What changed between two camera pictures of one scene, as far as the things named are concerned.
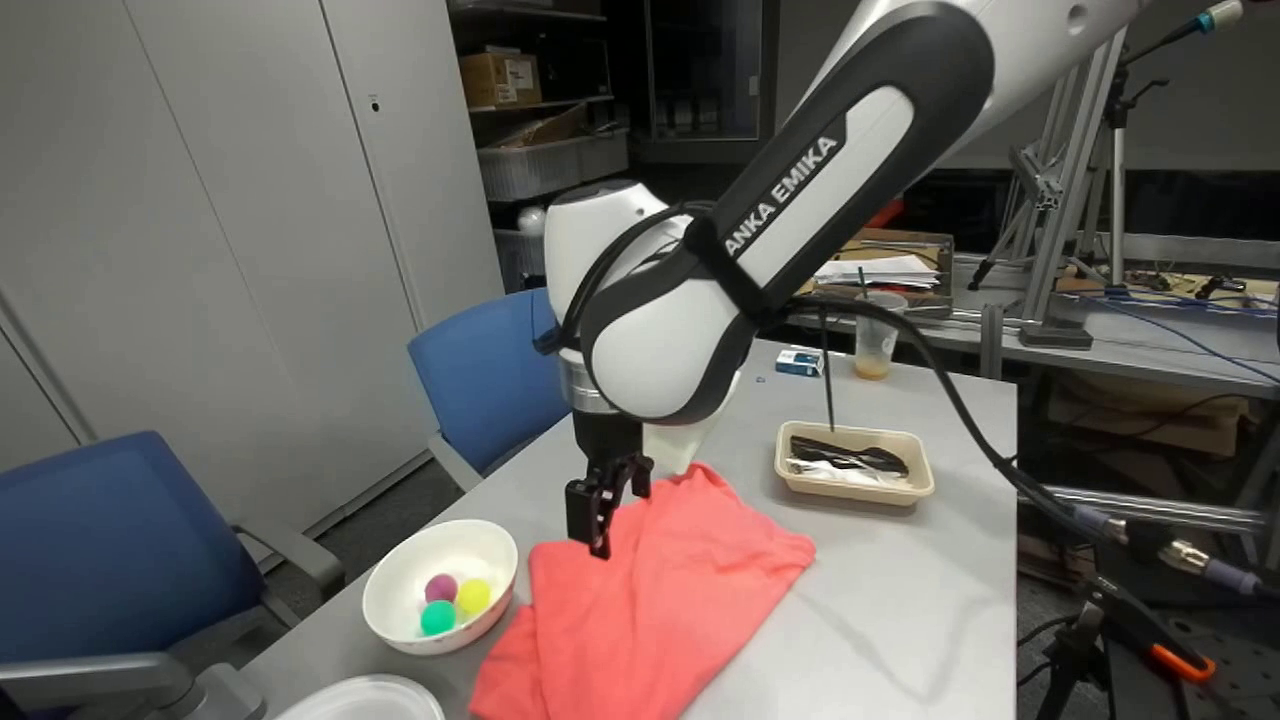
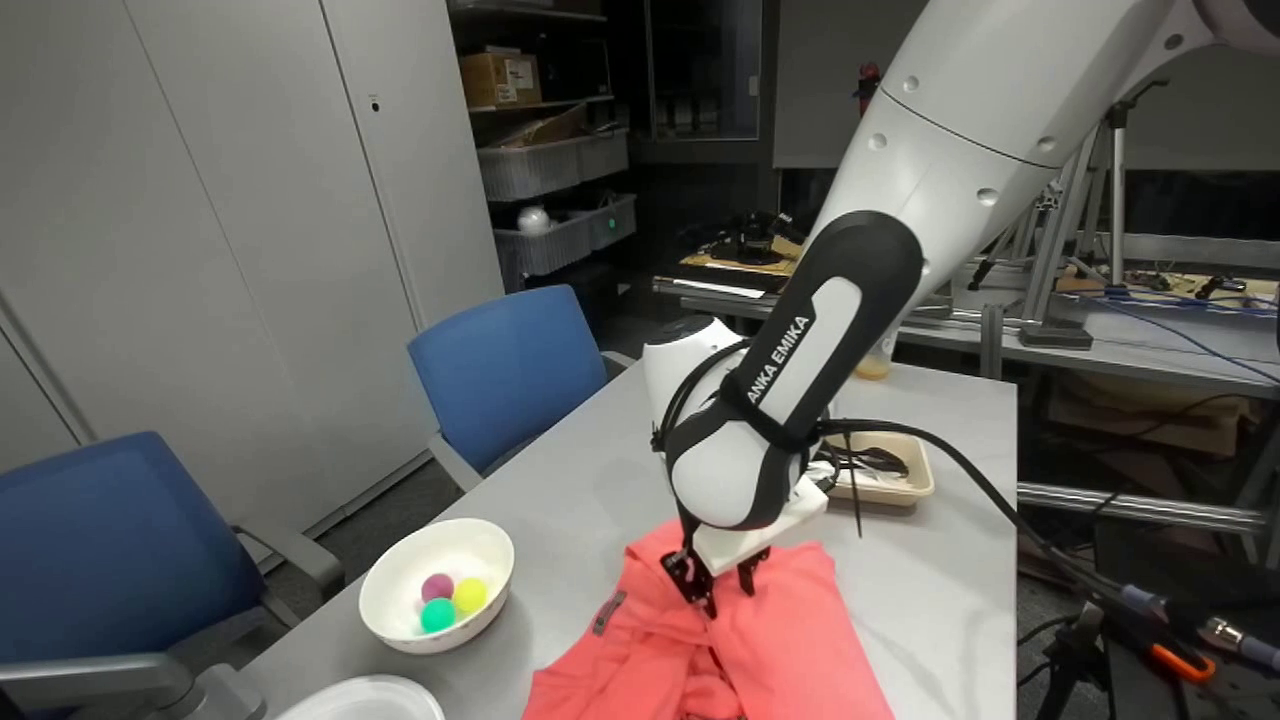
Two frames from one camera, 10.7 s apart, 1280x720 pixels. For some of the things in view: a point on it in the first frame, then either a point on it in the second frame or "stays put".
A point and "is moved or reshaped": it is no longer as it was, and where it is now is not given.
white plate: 364,696 stays put
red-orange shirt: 690,577 is moved or reshaped
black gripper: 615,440 → 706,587
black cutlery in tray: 847,459 stays put
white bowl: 442,587 stays put
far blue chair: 491,385 stays put
